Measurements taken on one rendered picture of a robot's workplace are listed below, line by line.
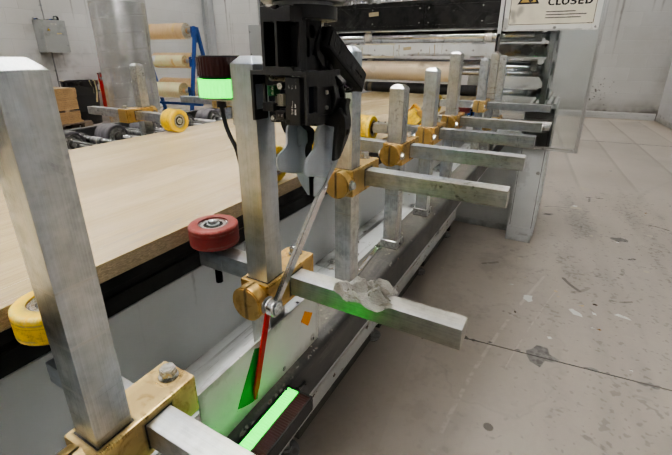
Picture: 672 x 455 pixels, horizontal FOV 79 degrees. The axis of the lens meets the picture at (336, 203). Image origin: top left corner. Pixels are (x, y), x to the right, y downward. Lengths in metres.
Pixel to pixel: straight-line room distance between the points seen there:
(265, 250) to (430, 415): 1.16
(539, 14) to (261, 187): 2.31
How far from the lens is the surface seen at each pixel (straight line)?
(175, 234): 0.70
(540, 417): 1.71
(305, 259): 0.63
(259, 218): 0.54
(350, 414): 1.57
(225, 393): 0.58
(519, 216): 2.87
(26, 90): 0.35
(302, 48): 0.44
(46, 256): 0.37
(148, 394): 0.51
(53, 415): 0.73
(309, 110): 0.43
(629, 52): 9.18
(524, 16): 2.68
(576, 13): 2.67
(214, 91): 0.52
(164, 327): 0.78
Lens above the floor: 1.17
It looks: 21 degrees down
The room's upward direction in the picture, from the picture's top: straight up
